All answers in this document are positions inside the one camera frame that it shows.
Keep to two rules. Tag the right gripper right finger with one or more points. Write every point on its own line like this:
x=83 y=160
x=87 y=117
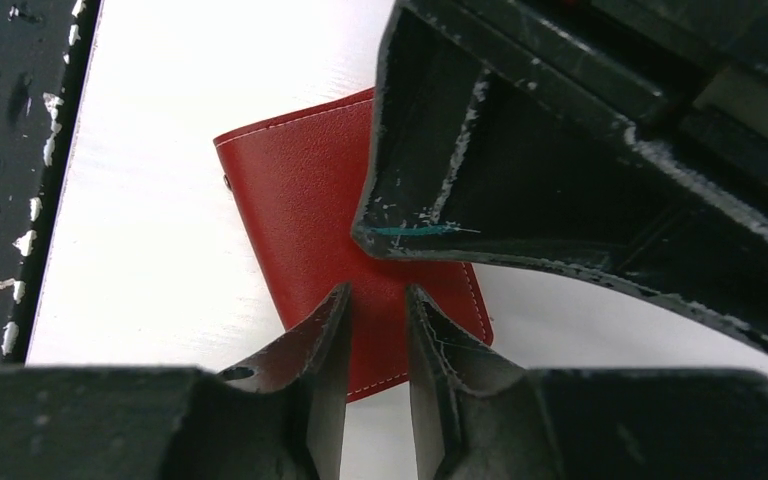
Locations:
x=477 y=415

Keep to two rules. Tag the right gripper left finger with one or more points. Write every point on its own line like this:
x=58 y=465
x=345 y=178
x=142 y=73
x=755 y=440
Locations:
x=278 y=414

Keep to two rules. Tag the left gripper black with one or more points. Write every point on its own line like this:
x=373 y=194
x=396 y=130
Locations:
x=622 y=143

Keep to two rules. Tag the red card holder wallet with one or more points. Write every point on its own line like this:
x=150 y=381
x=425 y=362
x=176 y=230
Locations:
x=296 y=180

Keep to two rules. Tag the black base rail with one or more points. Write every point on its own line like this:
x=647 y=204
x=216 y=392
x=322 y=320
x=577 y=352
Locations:
x=45 y=51

